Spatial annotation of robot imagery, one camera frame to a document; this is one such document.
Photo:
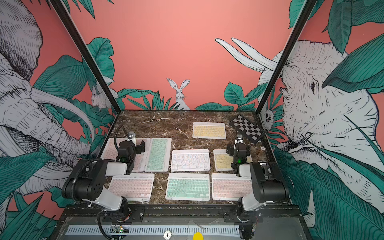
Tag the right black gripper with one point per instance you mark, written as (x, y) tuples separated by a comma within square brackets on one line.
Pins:
[(240, 148)]

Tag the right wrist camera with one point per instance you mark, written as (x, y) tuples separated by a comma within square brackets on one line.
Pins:
[(239, 139)]

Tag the green keyboard upright left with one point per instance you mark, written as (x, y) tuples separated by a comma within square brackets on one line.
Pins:
[(159, 155)]

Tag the black mounting rail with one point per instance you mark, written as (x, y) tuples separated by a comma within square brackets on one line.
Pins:
[(135, 213)]

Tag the white vented strip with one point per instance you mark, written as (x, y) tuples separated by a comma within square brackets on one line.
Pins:
[(153, 230)]

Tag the black frame post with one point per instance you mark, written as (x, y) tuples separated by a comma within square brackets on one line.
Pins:
[(70, 26), (299, 25)]

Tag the pink keyboard front right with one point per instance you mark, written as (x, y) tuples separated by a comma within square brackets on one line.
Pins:
[(229, 187)]

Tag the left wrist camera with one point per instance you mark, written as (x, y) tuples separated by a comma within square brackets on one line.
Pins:
[(132, 137)]

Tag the green keyboard front centre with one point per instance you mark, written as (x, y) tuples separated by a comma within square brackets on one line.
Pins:
[(188, 187)]

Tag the pink keyboard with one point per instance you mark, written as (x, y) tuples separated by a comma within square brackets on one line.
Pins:
[(141, 160), (133, 187), (229, 187), (109, 152)]

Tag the yellow keyboard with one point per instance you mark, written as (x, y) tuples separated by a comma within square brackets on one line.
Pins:
[(222, 160), (202, 130)]

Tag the black frame post left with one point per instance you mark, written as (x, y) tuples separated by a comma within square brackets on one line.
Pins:
[(70, 26)]

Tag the white keyboard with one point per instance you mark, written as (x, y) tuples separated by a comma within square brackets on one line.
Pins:
[(190, 160)]

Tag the black frame post right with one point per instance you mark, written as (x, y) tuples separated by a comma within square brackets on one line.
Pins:
[(299, 25)]

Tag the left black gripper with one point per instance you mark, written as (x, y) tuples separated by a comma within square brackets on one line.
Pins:
[(139, 147)]

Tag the pink keyboard far left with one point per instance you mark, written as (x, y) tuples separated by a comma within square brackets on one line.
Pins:
[(109, 152)]

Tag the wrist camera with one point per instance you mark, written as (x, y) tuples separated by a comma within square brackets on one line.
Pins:
[(239, 139), (132, 137)]

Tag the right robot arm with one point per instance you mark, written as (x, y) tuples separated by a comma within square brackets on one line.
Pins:
[(267, 180)]

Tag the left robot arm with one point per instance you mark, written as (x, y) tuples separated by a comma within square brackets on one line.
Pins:
[(85, 185)]

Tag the checkerboard calibration plate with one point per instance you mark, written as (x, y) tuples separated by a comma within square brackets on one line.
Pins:
[(247, 129)]

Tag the pink keyboard front left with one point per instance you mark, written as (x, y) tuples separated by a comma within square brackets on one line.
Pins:
[(133, 187)]

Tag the yellow round button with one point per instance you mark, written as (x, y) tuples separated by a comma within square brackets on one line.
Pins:
[(198, 236)]

